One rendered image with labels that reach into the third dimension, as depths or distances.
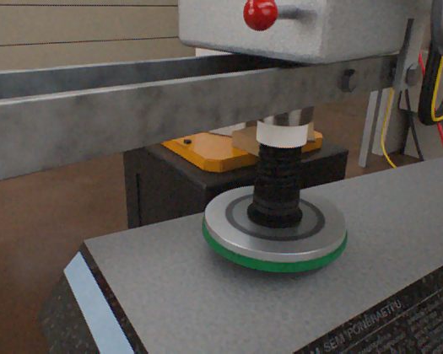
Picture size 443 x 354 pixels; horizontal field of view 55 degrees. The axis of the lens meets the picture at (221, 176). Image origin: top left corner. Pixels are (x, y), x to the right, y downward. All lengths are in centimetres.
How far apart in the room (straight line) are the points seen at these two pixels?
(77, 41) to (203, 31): 636
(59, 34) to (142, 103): 641
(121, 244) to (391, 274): 40
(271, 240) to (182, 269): 13
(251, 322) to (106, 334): 18
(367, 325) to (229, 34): 39
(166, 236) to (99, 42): 636
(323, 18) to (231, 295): 35
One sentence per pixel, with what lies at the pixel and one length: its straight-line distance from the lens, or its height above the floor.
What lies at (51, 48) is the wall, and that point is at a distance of 671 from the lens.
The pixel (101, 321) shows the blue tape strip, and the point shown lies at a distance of 59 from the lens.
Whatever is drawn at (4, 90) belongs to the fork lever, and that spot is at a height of 114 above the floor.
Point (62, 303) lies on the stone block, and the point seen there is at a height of 80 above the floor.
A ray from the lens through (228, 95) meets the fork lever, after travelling 40.
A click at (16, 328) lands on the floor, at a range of 192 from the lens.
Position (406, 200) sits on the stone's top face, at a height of 86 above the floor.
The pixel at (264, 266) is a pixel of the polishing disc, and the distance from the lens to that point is 57.
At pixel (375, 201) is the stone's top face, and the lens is 88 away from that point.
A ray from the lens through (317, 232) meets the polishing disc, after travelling 62.
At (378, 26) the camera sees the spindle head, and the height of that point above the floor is 120.
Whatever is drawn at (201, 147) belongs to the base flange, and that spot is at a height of 78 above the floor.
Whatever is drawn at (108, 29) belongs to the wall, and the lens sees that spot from 703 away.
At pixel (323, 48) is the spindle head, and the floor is 118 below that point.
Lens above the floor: 123
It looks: 24 degrees down
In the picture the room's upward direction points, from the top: 2 degrees clockwise
